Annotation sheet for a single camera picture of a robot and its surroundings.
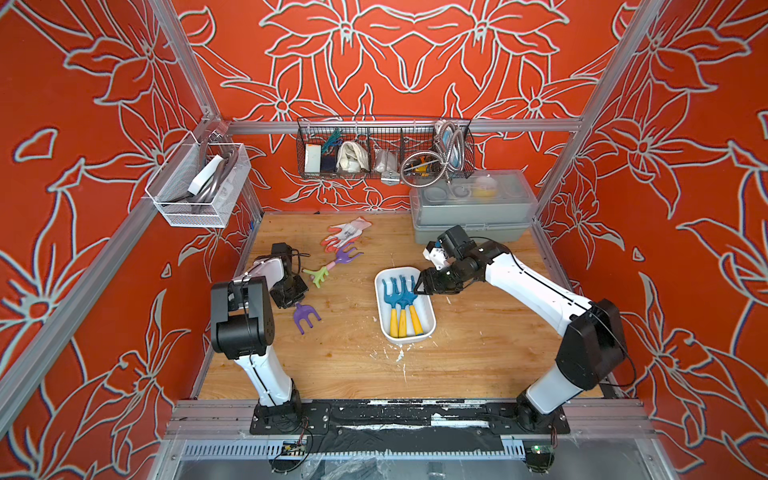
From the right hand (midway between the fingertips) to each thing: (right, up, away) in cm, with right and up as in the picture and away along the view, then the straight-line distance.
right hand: (417, 289), depth 81 cm
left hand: (-38, -5, +15) cm, 41 cm away
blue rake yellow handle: (0, -9, +9) cm, 13 cm away
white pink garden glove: (-25, +16, +33) cm, 44 cm away
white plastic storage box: (-3, -9, +10) cm, 14 cm away
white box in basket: (-32, +39, +10) cm, 51 cm away
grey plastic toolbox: (+30, +26, +22) cm, 45 cm away
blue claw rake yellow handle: (-6, -5, +14) cm, 16 cm away
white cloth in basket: (-19, +39, +9) cm, 45 cm away
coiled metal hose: (+2, +35, +7) cm, 36 cm away
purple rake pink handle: (-36, -10, +12) cm, 39 cm away
